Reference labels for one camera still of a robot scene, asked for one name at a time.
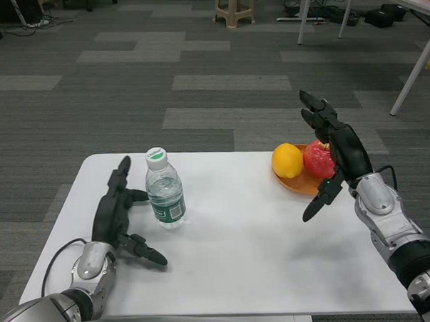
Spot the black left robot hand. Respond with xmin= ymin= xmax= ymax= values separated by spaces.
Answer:
xmin=88 ymin=154 xmax=169 ymax=271

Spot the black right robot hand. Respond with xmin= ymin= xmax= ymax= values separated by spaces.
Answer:
xmin=296 ymin=85 xmax=376 ymax=224

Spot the clear water bottle green label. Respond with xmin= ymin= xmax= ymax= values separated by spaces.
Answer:
xmin=143 ymin=145 xmax=189 ymax=230

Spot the red apple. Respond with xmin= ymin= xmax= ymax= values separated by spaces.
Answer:
xmin=301 ymin=139 xmax=337 ymax=180

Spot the orange plate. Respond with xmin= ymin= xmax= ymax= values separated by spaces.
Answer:
xmin=272 ymin=142 xmax=328 ymax=197

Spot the yellow orange fruit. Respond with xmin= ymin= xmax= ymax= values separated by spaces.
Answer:
xmin=270 ymin=142 xmax=305 ymax=180

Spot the black equipment under table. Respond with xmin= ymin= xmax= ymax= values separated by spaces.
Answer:
xmin=322 ymin=4 xmax=359 ymax=28

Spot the black bag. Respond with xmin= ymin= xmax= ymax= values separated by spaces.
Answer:
xmin=363 ymin=2 xmax=409 ymax=29

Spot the white bar on floor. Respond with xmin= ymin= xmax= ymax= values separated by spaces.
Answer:
xmin=276 ymin=15 xmax=327 ymax=23

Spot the white table with legs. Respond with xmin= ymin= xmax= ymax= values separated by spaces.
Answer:
xmin=295 ymin=0 xmax=430 ymax=121

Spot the beige plastic stool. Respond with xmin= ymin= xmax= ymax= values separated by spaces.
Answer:
xmin=213 ymin=0 xmax=256 ymax=29

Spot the black office chair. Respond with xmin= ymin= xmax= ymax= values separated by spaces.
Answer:
xmin=61 ymin=0 xmax=118 ymax=14

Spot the white stand leg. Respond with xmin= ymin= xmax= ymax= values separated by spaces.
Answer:
xmin=9 ymin=0 xmax=30 ymax=27

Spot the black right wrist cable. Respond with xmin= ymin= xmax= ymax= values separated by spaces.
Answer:
xmin=374 ymin=164 xmax=399 ymax=194

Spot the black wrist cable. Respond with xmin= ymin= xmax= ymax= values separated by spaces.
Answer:
xmin=38 ymin=237 xmax=92 ymax=298
xmin=374 ymin=164 xmax=399 ymax=194

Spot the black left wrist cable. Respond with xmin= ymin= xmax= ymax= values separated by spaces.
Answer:
xmin=38 ymin=237 xmax=92 ymax=298

